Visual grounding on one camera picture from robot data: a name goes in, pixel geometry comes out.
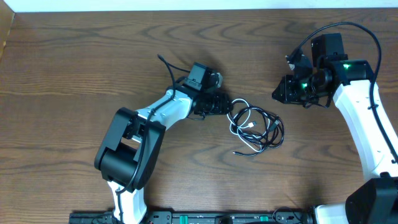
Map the black USB cable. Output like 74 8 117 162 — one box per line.
228 105 285 157

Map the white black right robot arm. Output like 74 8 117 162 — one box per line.
272 60 397 223

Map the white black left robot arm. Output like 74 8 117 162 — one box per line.
94 85 233 223

